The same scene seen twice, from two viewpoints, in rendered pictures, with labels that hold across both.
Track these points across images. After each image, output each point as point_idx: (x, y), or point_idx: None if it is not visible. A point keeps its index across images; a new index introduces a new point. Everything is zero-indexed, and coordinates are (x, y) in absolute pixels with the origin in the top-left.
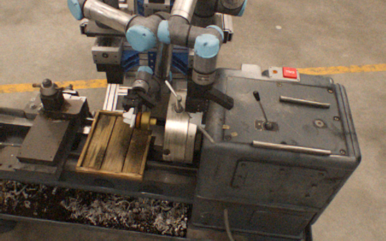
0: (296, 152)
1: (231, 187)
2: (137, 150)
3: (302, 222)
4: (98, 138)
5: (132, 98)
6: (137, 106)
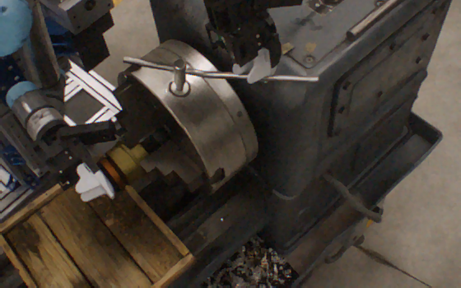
0: None
1: (328, 140)
2: (136, 226)
3: (410, 105)
4: (48, 274)
5: (61, 150)
6: (88, 155)
